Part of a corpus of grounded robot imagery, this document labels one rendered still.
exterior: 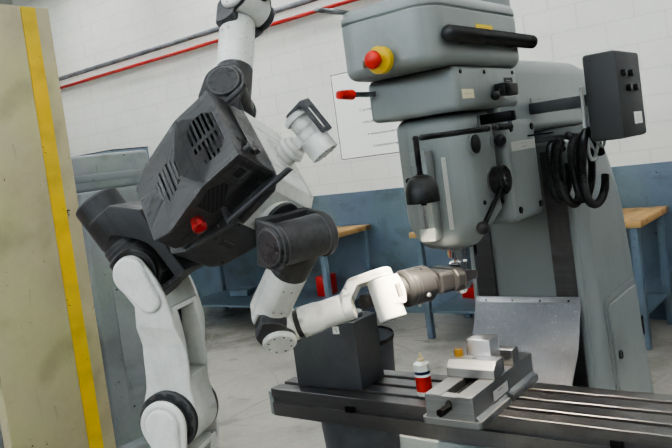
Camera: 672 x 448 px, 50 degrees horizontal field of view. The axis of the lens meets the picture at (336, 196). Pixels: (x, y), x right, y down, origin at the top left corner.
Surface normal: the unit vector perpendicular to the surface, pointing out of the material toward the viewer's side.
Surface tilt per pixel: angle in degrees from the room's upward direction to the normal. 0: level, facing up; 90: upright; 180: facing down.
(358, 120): 90
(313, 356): 90
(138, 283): 90
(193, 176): 74
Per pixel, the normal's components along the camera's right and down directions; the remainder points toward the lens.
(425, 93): -0.61, 0.12
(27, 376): 0.79, -0.07
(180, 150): -0.71, -0.14
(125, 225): -0.26, 0.08
